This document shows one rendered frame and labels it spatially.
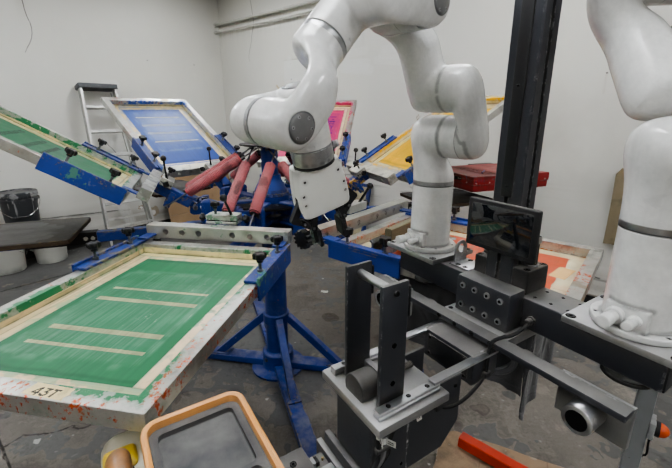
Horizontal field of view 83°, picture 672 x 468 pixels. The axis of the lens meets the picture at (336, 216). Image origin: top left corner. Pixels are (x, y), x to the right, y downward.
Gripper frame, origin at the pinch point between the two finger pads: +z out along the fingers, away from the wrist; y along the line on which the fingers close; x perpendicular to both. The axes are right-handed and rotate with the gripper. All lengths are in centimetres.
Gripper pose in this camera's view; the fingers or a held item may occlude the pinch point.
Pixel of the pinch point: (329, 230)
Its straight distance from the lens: 75.9
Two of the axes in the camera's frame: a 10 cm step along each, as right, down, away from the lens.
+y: -8.6, 3.9, -3.3
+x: 4.8, 3.9, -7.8
